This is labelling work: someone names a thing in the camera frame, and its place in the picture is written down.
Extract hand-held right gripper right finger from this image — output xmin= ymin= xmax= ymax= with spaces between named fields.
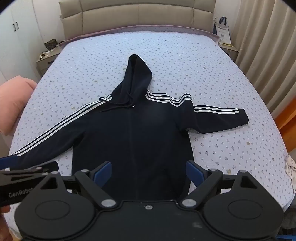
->
xmin=181 ymin=161 xmax=263 ymax=208

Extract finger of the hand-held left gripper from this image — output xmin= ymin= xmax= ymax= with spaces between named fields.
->
xmin=0 ymin=161 xmax=60 ymax=178
xmin=0 ymin=156 xmax=18 ymax=171

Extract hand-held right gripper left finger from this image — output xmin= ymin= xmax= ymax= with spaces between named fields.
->
xmin=35 ymin=161 xmax=117 ymax=208

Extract navy hoodie with white stripes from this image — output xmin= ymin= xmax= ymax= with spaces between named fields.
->
xmin=9 ymin=54 xmax=250 ymax=201

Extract person's left hand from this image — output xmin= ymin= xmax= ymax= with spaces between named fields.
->
xmin=0 ymin=205 xmax=13 ymax=241

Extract pink pillow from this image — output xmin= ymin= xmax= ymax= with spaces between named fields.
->
xmin=0 ymin=76 xmax=37 ymax=136

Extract white crumpled cloth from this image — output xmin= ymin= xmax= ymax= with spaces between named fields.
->
xmin=285 ymin=155 xmax=296 ymax=193

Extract bed with floral sheet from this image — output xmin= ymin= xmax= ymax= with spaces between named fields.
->
xmin=5 ymin=27 xmax=292 ymax=234

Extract grey nightstand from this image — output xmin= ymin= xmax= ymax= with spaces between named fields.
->
xmin=36 ymin=43 xmax=63 ymax=78

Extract light wooden nightstand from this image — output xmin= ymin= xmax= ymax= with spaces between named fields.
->
xmin=218 ymin=43 xmax=240 ymax=62

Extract mauve mattress cover edge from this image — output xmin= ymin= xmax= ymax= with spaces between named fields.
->
xmin=59 ymin=25 xmax=220 ymax=45

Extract white wardrobe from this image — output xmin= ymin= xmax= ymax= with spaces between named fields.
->
xmin=0 ymin=0 xmax=65 ymax=84

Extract beige curtain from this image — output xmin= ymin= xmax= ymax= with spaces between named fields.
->
xmin=231 ymin=0 xmax=296 ymax=114

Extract beige padded headboard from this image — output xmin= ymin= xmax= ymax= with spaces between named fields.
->
xmin=58 ymin=0 xmax=215 ymax=42

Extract white tote bag blue handles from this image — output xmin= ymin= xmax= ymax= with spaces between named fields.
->
xmin=213 ymin=17 xmax=232 ymax=45

